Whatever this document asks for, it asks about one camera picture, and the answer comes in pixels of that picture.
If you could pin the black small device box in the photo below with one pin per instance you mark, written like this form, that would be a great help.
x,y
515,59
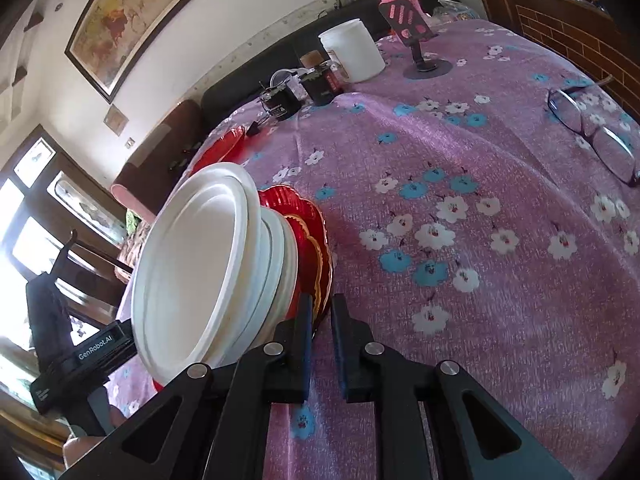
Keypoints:
x,y
278,100

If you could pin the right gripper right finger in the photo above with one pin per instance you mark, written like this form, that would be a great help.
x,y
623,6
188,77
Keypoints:
x,y
432,421

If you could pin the white plastic bowl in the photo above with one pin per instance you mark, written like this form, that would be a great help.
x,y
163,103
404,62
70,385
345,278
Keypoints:
x,y
192,296

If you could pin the maroon armchair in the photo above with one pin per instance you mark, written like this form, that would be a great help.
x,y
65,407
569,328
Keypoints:
x,y
154,168

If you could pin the red scalloped plate with sticker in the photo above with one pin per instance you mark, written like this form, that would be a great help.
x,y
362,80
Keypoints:
x,y
310,266

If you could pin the framed wall painting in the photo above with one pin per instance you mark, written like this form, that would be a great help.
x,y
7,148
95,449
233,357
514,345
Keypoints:
x,y
111,35

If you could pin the pink phone stand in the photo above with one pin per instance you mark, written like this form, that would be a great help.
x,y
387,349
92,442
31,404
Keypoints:
x,y
423,68

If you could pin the black ink bottle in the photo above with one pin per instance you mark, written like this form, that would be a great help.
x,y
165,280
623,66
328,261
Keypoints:
x,y
319,80

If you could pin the far red plate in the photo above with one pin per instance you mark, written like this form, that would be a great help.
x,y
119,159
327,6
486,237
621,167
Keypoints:
x,y
221,149

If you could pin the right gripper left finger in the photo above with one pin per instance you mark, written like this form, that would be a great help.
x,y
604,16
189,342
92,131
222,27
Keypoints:
x,y
210,423

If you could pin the white plastic jar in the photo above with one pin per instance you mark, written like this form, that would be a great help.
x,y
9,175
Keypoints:
x,y
351,45

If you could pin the person's left hand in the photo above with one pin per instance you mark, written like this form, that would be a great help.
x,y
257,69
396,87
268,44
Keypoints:
x,y
76,448

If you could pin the dark wooden chair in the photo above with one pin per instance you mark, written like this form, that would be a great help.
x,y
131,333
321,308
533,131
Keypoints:
x,y
91,295

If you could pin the black sofa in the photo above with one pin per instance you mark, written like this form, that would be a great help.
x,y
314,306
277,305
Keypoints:
x,y
245,82

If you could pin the black rimmed eyeglasses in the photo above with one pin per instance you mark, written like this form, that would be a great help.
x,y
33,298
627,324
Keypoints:
x,y
615,148

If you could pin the purple floral tablecloth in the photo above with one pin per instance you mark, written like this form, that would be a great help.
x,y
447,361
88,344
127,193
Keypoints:
x,y
466,223

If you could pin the cream plastic bowl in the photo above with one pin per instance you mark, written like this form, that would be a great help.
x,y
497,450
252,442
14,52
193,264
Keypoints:
x,y
288,279

